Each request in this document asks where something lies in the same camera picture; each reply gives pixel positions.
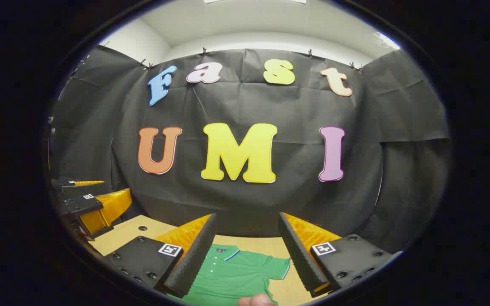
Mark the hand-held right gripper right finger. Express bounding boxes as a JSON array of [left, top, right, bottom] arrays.
[[277, 212, 404, 298]]

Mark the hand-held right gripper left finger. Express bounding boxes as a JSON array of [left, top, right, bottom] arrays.
[[103, 213, 218, 299]]

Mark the green T-shirt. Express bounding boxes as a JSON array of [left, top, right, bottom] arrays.
[[180, 244, 291, 306]]

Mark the black backdrop cloth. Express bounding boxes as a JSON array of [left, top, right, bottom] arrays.
[[48, 45, 450, 255]]

